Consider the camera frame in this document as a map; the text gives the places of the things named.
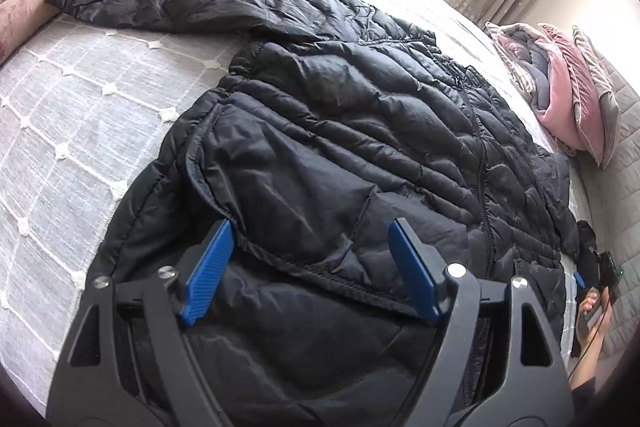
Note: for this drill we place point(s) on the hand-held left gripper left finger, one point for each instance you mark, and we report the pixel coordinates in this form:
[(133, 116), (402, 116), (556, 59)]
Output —
[(210, 272)]

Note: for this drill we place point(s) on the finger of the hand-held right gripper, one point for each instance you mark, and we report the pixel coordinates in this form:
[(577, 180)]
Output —
[(580, 280)]

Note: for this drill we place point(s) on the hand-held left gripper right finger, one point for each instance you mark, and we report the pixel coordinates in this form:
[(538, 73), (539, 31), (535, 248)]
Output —
[(415, 272)]

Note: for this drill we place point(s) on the black puffer jacket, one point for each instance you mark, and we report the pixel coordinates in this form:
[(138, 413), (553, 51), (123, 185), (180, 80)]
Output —
[(325, 132)]

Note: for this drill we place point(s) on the person's right forearm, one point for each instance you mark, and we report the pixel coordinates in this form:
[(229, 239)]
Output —
[(585, 372)]

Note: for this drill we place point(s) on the person's right hand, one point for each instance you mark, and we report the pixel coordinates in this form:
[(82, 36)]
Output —
[(590, 297)]

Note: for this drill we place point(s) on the grey padded headboard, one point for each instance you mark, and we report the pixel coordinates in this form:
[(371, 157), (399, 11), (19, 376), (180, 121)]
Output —
[(627, 107)]

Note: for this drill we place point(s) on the pink pillow with grey side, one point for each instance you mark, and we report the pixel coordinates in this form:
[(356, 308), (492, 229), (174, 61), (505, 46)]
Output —
[(602, 97)]

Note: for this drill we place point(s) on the pink velvet pillow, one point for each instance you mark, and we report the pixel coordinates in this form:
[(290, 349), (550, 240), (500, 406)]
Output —
[(570, 87)]

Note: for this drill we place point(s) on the pink folded quilt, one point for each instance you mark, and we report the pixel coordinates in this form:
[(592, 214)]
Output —
[(520, 57)]

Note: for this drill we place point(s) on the pink floral bolster pillow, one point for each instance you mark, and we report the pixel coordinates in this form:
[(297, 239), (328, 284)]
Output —
[(20, 7)]

